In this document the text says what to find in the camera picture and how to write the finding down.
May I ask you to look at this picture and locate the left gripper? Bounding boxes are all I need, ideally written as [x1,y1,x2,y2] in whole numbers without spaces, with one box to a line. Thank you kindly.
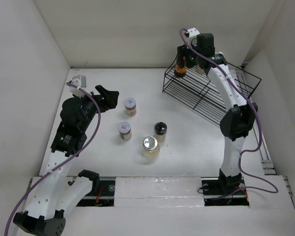
[74,85,118,131]

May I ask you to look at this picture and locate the black cap grinder bottle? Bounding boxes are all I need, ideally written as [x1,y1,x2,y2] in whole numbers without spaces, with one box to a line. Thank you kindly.
[196,62,207,75]

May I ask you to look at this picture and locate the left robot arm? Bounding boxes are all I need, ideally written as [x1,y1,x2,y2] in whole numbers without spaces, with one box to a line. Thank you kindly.
[12,83,119,236]

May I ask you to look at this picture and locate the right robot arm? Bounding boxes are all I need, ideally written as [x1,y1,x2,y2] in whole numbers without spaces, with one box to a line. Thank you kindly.
[176,28,260,199]

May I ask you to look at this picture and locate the white lid spice jar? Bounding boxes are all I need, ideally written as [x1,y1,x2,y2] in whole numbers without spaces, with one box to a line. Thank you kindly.
[118,121,132,141]
[124,97,137,116]

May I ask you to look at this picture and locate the black knob grinder bottle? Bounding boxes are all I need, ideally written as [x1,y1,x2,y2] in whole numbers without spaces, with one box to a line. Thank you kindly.
[153,122,167,142]

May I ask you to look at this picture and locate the silver lid glass jar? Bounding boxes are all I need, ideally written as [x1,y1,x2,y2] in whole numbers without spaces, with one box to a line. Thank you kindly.
[142,136,160,163]

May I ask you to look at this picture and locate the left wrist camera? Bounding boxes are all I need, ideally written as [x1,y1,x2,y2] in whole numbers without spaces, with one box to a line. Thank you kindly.
[69,75,87,97]

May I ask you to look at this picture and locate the black wire rack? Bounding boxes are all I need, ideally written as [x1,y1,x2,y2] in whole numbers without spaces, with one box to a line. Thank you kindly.
[162,56,262,127]

